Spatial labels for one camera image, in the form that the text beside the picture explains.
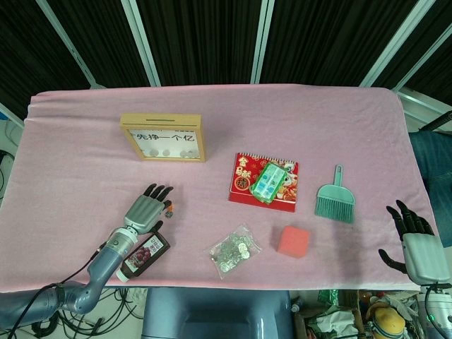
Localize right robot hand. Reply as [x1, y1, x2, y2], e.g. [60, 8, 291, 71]
[377, 199, 452, 285]

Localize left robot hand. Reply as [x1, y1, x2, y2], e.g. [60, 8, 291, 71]
[122, 182, 176, 236]

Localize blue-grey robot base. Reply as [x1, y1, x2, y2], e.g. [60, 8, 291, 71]
[141, 288, 295, 339]

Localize teal hand brush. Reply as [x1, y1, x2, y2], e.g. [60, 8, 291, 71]
[314, 164, 357, 224]

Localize dark grape juice bottle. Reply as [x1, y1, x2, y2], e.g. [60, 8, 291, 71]
[116, 231, 172, 283]

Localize yellow toy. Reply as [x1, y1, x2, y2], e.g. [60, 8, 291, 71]
[367, 305, 407, 339]

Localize clear bag of coins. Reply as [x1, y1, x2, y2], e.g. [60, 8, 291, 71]
[204, 222, 264, 280]

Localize blue denim fabric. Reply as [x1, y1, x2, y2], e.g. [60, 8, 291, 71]
[408, 130, 452, 248]

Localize green foil bag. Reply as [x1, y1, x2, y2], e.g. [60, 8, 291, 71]
[317, 289, 342, 307]

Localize red desk calendar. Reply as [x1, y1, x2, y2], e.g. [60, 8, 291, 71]
[228, 152, 301, 213]

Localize pink table cloth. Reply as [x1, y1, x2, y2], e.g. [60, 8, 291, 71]
[0, 83, 441, 294]

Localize green tissue pack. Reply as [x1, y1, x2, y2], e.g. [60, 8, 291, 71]
[249, 161, 287, 205]

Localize pink cube block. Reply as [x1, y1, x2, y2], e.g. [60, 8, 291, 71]
[274, 225, 311, 259]

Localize black tube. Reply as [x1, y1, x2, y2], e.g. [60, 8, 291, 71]
[418, 111, 452, 132]

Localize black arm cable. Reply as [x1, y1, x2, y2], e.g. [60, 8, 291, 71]
[5, 242, 107, 339]

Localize wooden framed coin box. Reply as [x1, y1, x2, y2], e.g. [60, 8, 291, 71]
[119, 112, 208, 163]

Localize black floor cable tangle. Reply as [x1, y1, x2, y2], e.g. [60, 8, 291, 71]
[0, 286, 146, 339]

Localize white partition post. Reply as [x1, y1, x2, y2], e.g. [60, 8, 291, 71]
[359, 0, 432, 88]
[119, 0, 162, 87]
[251, 0, 275, 84]
[35, 0, 105, 90]

